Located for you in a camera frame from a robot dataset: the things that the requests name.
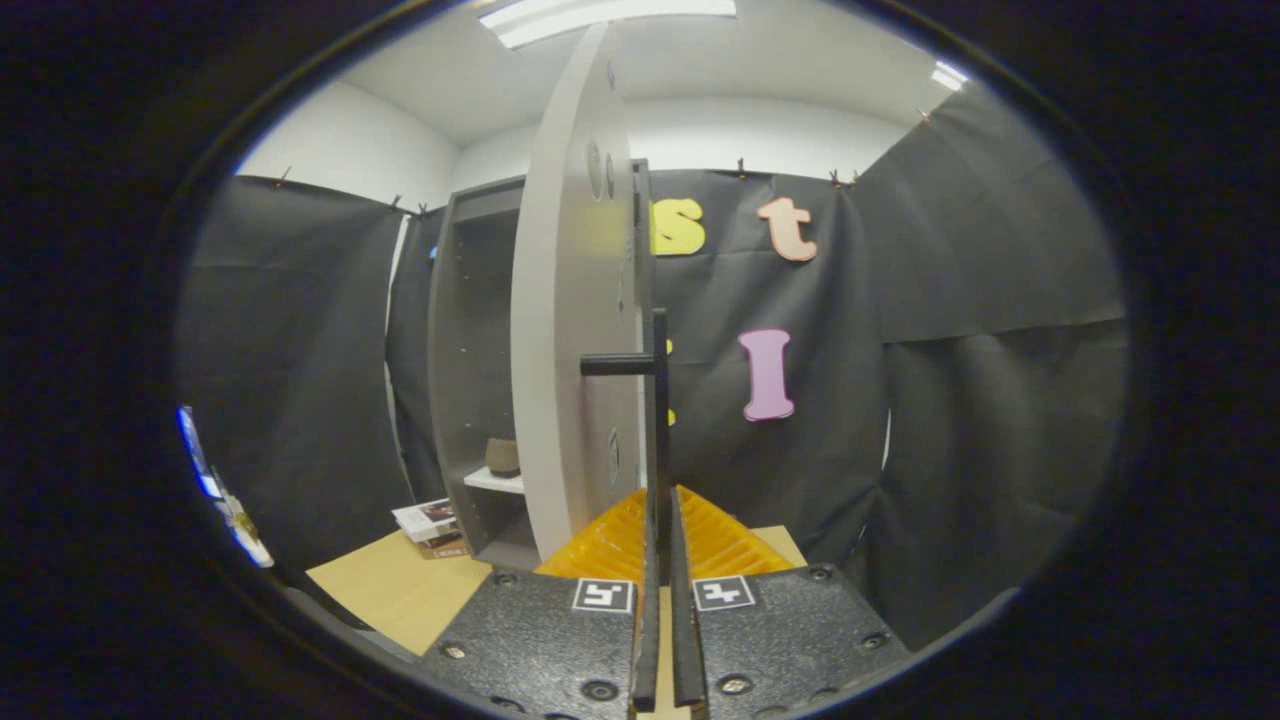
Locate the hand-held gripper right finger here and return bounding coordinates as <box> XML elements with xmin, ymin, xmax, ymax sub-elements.
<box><xmin>668</xmin><ymin>485</ymin><xmax>913</xmax><ymax>717</ymax></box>

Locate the large ceiling light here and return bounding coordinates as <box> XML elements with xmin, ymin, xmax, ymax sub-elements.
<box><xmin>478</xmin><ymin>0</ymin><xmax>738</xmax><ymax>49</ymax></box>

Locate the white cluttered desk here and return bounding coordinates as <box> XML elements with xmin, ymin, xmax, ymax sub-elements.
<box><xmin>210</xmin><ymin>470</ymin><xmax>276</xmax><ymax>569</ymax></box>

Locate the grey shoe cabinet door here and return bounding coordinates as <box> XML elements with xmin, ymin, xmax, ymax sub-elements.
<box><xmin>510</xmin><ymin>20</ymin><xmax>656</xmax><ymax>561</ymax></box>

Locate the blue lit screen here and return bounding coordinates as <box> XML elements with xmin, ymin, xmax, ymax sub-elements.
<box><xmin>178</xmin><ymin>405</ymin><xmax>223</xmax><ymax>499</ymax></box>

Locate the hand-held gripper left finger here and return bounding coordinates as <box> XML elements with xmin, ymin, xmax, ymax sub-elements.
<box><xmin>420</xmin><ymin>487</ymin><xmax>663</xmax><ymax>717</ymax></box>

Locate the black door handle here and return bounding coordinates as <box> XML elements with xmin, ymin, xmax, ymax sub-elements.
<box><xmin>580</xmin><ymin>308</ymin><xmax>671</xmax><ymax>587</ymax></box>

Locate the white book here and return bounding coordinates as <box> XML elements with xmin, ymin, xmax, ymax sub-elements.
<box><xmin>392</xmin><ymin>498</ymin><xmax>461</xmax><ymax>543</ymax></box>

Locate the black backdrop cloth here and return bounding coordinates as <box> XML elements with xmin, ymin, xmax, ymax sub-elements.
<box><xmin>178</xmin><ymin>85</ymin><xmax>1129</xmax><ymax>651</ymax></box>

